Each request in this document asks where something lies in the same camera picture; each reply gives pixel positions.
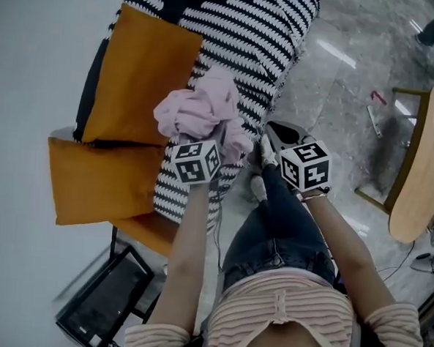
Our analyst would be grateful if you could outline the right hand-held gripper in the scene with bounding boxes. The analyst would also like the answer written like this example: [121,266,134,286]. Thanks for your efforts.
[261,119,334,194]

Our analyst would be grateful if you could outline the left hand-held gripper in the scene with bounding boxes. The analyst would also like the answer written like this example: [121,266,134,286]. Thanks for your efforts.
[169,136,224,187]

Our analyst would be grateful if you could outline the pink cloth garment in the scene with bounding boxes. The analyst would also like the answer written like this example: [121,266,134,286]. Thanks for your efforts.
[150,61,259,168]

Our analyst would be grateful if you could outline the orange sofa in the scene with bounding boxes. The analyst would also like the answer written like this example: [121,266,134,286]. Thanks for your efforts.
[40,0,323,267]

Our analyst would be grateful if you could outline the person's right forearm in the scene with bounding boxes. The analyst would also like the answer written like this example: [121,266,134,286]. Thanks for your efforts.
[298,192,403,320]

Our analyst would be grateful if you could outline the person's left forearm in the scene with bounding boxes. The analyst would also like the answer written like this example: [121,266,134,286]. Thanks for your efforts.
[151,179,223,329]

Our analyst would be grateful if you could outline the black white striped blanket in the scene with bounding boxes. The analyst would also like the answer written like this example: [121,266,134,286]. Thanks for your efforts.
[69,0,322,241]

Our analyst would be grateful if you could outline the person's white right shoe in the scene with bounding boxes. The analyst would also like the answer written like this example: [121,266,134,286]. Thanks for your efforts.
[259,135,280,168]

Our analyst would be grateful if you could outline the person's white shoe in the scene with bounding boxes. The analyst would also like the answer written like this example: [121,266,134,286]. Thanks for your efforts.
[250,174,269,204]
[259,135,280,168]

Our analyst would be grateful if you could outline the person's white left shoe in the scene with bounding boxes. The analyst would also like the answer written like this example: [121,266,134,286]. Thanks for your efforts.
[250,174,269,204]

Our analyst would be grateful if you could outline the white metal bar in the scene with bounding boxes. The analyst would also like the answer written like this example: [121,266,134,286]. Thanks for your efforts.
[364,104,386,139]

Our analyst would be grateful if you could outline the dark blue jeans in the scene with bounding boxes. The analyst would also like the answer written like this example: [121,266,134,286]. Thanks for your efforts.
[220,161,345,298]

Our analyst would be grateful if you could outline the orange cushion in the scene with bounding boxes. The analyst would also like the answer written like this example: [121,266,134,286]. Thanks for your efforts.
[81,0,206,150]
[42,135,167,232]

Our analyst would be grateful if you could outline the oval wooden table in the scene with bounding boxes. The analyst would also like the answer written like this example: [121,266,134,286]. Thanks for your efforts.
[351,78,434,246]

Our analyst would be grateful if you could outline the black monitor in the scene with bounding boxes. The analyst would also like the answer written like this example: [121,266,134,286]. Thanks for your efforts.
[53,240,165,347]

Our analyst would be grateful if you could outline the pink striped shirt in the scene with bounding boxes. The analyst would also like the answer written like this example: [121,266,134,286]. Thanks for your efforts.
[124,261,427,347]

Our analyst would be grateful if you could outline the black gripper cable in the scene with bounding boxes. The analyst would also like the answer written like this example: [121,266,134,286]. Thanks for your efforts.
[206,161,233,273]

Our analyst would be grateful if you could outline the thin wrist bracelet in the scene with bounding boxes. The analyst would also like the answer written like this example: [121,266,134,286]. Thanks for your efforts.
[299,187,329,204]

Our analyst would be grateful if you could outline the black floor cable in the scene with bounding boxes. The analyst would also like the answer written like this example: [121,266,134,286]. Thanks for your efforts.
[375,237,418,285]

